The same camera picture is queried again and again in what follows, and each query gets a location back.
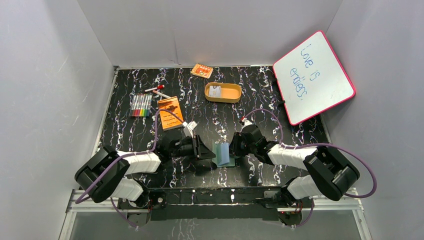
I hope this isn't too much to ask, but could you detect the red capped marker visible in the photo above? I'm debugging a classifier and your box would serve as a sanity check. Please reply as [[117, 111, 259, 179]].
[[144, 84, 165, 93]]

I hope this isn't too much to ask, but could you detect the pink framed whiteboard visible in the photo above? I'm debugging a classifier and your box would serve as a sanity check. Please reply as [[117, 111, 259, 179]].
[[272, 30, 356, 126]]

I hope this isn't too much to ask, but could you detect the black aluminium base frame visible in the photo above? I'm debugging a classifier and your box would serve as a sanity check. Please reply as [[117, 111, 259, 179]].
[[66, 187, 365, 229]]

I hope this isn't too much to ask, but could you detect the pack of coloured markers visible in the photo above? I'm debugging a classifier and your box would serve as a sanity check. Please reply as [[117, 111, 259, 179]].
[[130, 93, 153, 118]]

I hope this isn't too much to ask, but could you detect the orange paperback book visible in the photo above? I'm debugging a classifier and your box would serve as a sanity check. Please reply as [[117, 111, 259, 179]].
[[157, 96, 184, 131]]

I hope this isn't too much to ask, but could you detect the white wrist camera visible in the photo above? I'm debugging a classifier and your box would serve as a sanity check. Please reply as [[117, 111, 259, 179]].
[[239, 116, 254, 128], [182, 121, 198, 138]]

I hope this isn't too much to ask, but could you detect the mint green card holder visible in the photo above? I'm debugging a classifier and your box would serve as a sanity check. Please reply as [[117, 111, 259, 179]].
[[212, 142, 236, 168]]

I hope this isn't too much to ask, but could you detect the tan oval tray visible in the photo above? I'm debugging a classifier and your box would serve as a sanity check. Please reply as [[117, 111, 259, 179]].
[[204, 82, 242, 104]]

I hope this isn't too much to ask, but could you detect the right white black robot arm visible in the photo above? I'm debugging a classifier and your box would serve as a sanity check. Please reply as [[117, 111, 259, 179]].
[[229, 124, 360, 207]]

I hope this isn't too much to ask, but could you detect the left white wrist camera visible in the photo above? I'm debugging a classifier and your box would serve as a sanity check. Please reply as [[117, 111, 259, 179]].
[[182, 121, 198, 138]]

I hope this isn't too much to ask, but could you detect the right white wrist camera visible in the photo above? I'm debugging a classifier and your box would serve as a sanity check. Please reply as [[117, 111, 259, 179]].
[[239, 116, 254, 128]]

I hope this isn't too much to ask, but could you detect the white marker pen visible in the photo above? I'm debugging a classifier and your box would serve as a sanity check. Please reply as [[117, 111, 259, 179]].
[[152, 90, 171, 99]]

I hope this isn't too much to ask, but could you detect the silver VIP card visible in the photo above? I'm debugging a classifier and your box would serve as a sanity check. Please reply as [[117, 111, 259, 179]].
[[208, 85, 222, 98]]

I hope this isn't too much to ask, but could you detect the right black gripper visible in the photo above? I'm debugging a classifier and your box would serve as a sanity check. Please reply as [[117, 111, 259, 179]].
[[225, 133, 257, 158]]

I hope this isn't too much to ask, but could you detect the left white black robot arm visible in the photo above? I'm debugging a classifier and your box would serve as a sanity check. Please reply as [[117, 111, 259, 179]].
[[74, 132, 216, 208]]

